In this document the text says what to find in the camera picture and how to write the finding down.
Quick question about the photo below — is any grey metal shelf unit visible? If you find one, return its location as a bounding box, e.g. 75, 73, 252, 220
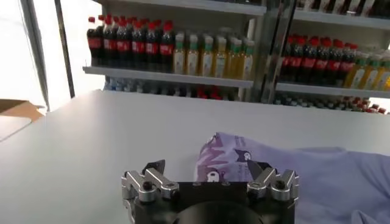
82, 0, 275, 103
264, 0, 390, 115

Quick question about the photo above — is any open cardboard box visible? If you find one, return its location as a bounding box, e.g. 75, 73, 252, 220
0, 99, 45, 122

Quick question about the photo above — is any purple printed t-shirt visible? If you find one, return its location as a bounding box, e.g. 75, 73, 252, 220
194, 131, 390, 224

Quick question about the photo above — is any grey slanted frame post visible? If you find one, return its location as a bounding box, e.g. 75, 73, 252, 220
18, 0, 51, 111

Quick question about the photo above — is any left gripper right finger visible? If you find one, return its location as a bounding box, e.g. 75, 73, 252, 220
246, 160, 300, 202

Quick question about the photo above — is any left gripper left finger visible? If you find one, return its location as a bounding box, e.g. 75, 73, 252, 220
121, 159, 180, 203

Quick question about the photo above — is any black slanted pole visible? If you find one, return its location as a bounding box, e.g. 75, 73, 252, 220
54, 0, 76, 99

